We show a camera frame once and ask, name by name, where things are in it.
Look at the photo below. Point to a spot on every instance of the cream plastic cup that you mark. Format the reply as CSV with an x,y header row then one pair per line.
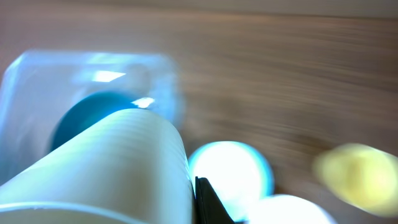
x,y
130,167

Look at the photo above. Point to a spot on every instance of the light blue plastic bowl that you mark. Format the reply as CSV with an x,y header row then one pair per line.
x,y
240,175

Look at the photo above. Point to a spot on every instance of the blue plastic plate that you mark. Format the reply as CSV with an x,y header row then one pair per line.
x,y
86,113

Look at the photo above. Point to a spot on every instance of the pink plastic bowl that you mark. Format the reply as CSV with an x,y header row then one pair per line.
x,y
288,209

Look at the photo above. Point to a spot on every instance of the yellow plastic cup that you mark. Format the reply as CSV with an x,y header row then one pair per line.
x,y
361,176

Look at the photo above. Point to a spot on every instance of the clear plastic storage bin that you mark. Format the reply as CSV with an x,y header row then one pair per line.
x,y
40,86

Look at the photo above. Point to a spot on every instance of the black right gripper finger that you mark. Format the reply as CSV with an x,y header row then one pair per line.
x,y
209,209

